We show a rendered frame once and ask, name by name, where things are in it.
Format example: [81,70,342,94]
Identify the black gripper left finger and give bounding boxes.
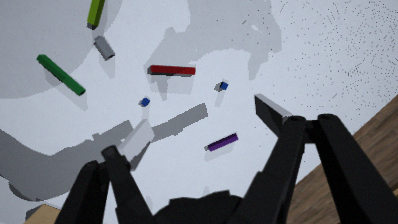
[54,119,156,224]

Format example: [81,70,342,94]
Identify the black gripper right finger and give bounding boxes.
[226,93,398,224]

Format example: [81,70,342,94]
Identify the purple rod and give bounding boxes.
[208,133,238,152]

